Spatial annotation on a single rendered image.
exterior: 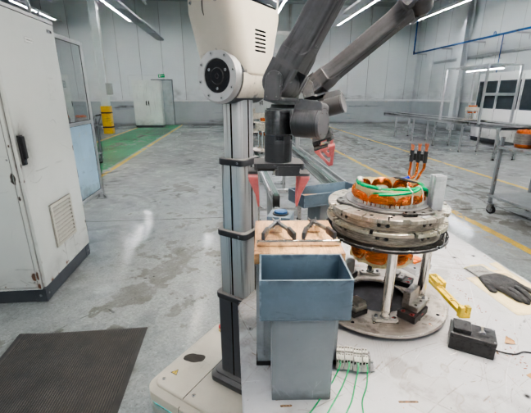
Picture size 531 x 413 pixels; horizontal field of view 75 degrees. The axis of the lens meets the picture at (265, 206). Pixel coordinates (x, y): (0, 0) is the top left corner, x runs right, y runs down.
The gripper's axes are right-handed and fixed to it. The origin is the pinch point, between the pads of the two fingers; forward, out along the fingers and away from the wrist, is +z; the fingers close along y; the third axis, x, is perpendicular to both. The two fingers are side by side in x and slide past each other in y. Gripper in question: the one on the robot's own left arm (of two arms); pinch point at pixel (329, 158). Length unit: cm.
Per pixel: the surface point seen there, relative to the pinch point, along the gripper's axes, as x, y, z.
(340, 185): -0.2, 6.9, 14.3
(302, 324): 8, -67, 4
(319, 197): 5.9, -10.1, 8.1
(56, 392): 155, -27, 64
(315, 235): 4.4, -45.6, -0.5
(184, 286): 137, 74, 93
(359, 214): -5.9, -37.2, 1.9
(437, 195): -25.4, -30.7, 6.0
